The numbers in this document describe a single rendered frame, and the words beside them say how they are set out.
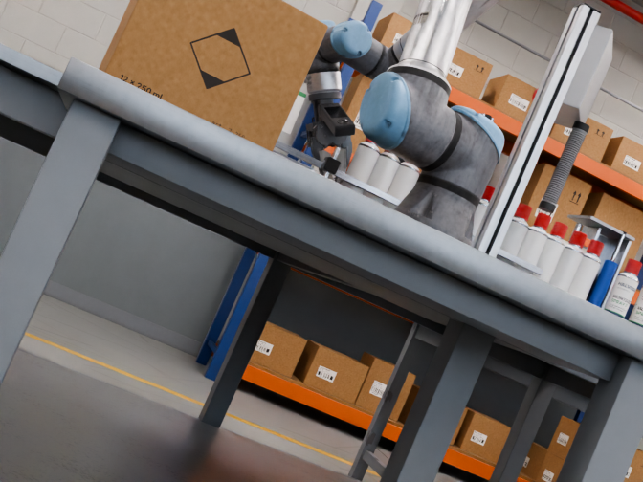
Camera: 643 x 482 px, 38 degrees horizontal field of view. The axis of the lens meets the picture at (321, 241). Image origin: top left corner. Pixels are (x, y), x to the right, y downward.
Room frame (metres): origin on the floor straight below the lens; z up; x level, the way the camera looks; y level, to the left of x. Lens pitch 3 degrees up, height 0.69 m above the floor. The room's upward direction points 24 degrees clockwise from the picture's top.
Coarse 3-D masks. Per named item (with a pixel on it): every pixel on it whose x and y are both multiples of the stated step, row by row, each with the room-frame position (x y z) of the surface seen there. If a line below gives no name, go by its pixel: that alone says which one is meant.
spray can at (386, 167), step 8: (384, 152) 2.04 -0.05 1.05; (384, 160) 2.02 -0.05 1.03; (392, 160) 2.02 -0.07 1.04; (376, 168) 2.03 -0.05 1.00; (384, 168) 2.02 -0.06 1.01; (392, 168) 2.03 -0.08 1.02; (376, 176) 2.02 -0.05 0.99; (384, 176) 2.02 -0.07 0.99; (392, 176) 2.03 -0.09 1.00; (368, 184) 2.03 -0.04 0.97; (376, 184) 2.02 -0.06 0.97; (384, 184) 2.02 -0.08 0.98; (368, 192) 2.02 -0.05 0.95; (376, 200) 2.02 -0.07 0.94
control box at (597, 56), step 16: (592, 32) 1.96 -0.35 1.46; (608, 32) 1.95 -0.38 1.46; (592, 48) 1.96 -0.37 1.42; (608, 48) 1.98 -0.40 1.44; (592, 64) 1.95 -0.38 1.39; (608, 64) 2.07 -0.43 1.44; (576, 80) 1.96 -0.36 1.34; (592, 80) 1.96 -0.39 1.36; (576, 96) 1.95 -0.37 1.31; (592, 96) 2.05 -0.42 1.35; (560, 112) 2.03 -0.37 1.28; (576, 112) 1.98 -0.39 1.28
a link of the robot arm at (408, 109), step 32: (448, 0) 1.56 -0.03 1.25; (416, 32) 1.56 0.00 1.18; (448, 32) 1.56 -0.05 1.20; (416, 64) 1.53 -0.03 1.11; (448, 64) 1.57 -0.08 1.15; (384, 96) 1.52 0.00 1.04; (416, 96) 1.51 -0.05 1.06; (448, 96) 1.56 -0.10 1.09; (384, 128) 1.51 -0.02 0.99; (416, 128) 1.52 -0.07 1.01; (448, 128) 1.54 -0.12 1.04; (416, 160) 1.57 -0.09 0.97
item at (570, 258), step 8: (576, 232) 2.17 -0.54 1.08; (576, 240) 2.17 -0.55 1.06; (584, 240) 2.17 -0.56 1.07; (568, 248) 2.16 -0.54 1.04; (576, 248) 2.16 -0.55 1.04; (568, 256) 2.16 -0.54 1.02; (576, 256) 2.16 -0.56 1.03; (560, 264) 2.17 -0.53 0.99; (568, 264) 2.16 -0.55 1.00; (576, 264) 2.16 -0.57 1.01; (560, 272) 2.16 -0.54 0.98; (568, 272) 2.16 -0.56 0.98; (552, 280) 2.17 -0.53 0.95; (560, 280) 2.16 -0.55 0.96; (568, 280) 2.16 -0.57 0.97; (560, 288) 2.16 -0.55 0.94; (568, 288) 2.17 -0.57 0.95
